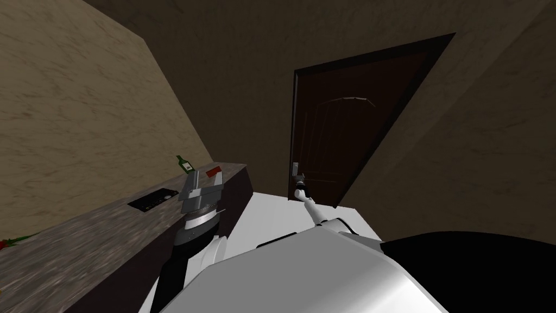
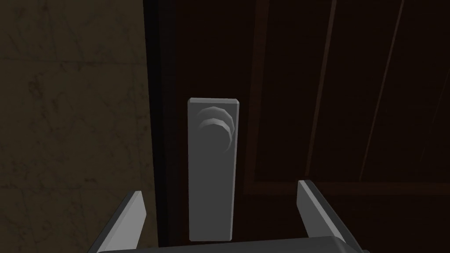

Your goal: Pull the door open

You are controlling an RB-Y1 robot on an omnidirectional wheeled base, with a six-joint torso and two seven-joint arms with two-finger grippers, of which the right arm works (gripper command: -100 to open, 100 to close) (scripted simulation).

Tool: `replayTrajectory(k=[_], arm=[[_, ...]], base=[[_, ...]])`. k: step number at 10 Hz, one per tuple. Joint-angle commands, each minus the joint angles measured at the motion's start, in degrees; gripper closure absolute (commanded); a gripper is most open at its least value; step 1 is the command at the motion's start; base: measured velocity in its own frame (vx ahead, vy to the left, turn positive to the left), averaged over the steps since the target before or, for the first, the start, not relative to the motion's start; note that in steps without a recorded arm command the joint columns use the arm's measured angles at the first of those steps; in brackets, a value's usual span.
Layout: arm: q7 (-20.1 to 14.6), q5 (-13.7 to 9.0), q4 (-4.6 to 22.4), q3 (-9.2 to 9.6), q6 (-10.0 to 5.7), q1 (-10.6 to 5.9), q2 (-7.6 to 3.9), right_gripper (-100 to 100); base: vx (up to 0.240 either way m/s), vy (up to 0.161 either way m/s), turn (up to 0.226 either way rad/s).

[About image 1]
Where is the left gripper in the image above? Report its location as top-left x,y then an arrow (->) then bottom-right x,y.
180,170 -> 225,215

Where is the green glass bottle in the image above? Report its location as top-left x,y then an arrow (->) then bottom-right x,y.
175,154 -> 194,175

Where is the dark brown counter cabinet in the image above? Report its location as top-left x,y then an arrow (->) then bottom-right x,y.
0,162 -> 255,313

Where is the black cooktop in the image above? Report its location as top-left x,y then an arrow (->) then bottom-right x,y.
127,187 -> 180,214

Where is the dark brown door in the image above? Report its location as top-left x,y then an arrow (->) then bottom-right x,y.
288,50 -> 432,209

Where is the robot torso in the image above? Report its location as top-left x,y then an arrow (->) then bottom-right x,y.
160,227 -> 449,313

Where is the red and green plant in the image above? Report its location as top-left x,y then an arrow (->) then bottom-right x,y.
0,234 -> 41,251

